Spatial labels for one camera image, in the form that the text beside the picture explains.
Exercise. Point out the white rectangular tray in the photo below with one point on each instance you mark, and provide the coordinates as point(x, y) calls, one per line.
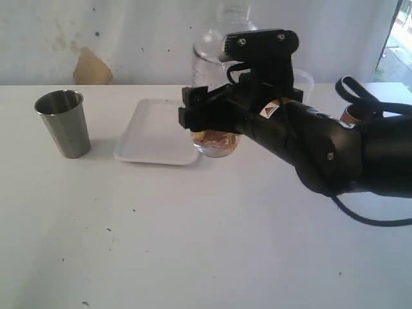
point(154, 136)

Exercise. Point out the brown object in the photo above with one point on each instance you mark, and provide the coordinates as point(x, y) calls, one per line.
point(210, 138)

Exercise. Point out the stainless steel cup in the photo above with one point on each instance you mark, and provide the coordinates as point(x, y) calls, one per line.
point(63, 114)

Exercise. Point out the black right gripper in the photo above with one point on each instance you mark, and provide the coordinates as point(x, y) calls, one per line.
point(232, 106)

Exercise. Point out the clear dome shaker lid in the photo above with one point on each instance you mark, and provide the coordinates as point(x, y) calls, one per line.
point(230, 17)

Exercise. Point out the brown wooden cup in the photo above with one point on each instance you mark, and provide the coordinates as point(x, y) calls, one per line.
point(352, 114)

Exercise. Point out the translucent plastic tub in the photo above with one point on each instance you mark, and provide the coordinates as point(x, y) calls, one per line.
point(305, 82)

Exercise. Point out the clear plastic shaker cup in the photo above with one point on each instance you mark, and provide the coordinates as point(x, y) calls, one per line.
point(211, 74)

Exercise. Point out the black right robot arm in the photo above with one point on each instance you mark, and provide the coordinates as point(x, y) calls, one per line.
point(330, 157)

